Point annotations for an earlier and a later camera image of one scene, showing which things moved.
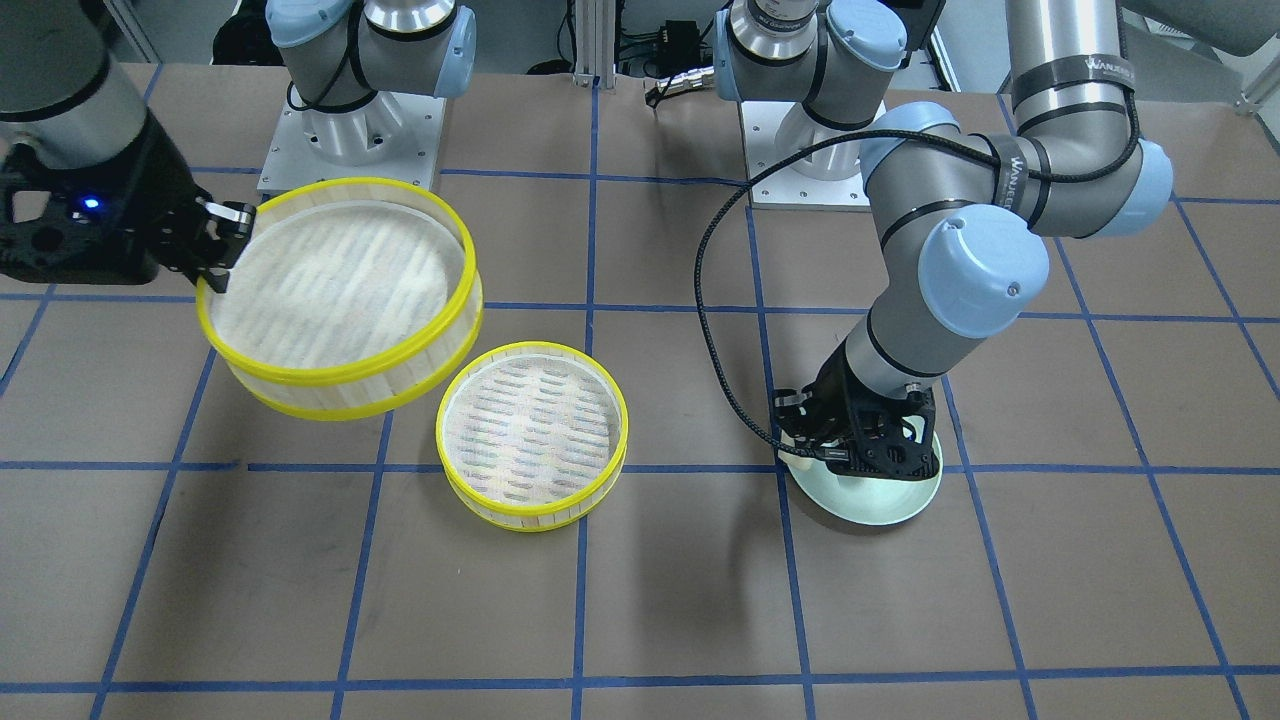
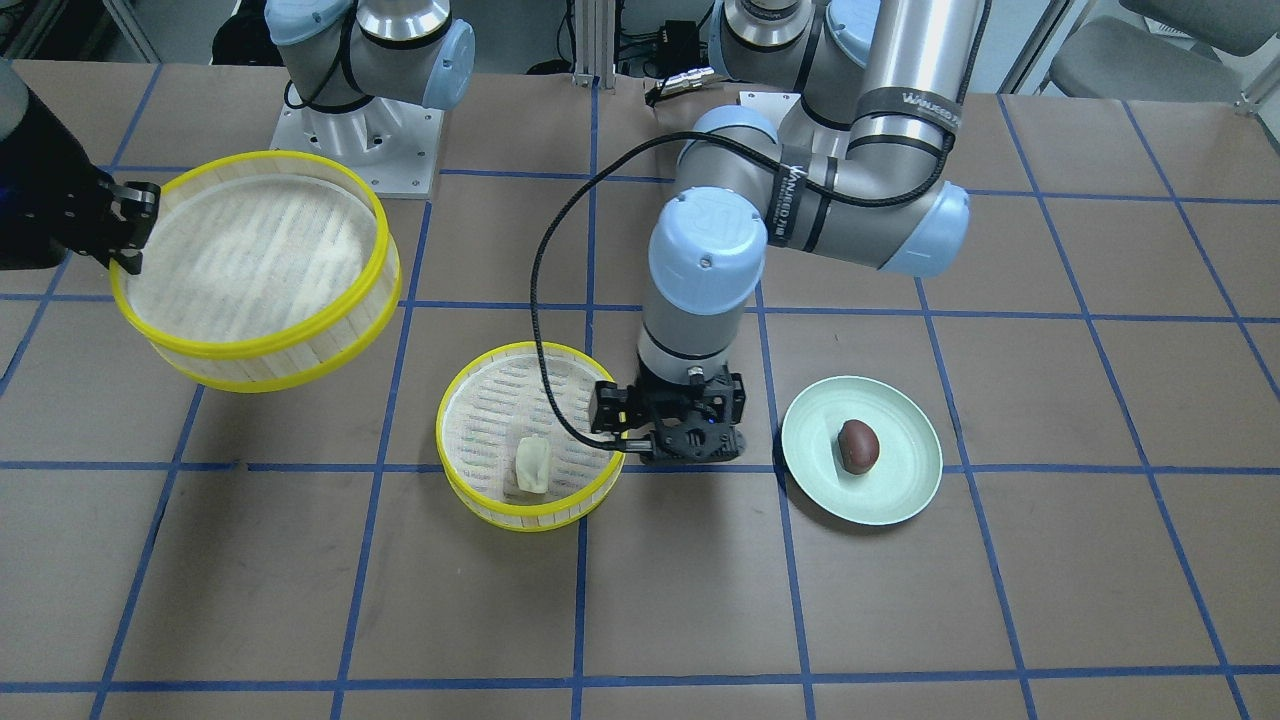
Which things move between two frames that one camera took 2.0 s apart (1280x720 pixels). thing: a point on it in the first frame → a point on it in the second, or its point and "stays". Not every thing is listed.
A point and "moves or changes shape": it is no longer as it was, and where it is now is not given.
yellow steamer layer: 532,435 stays
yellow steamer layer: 347,299 moves or changes shape
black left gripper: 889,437 → 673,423
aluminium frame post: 595,43 stays
